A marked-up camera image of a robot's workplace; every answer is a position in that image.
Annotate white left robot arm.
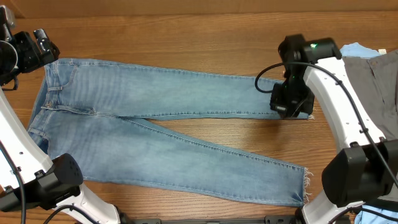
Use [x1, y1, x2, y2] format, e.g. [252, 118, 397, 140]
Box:
[1, 5, 125, 224]

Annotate grey trousers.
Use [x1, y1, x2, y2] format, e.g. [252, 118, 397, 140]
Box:
[343, 50, 397, 140]

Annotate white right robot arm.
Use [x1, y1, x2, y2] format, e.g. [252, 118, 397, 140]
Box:
[270, 34, 397, 223]

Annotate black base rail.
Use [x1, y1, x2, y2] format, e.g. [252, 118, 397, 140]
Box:
[121, 215, 302, 224]

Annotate light blue garment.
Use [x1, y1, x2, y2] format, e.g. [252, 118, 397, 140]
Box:
[340, 42, 387, 59]

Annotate light blue denim jeans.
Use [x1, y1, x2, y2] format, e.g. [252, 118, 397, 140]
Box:
[28, 58, 308, 207]

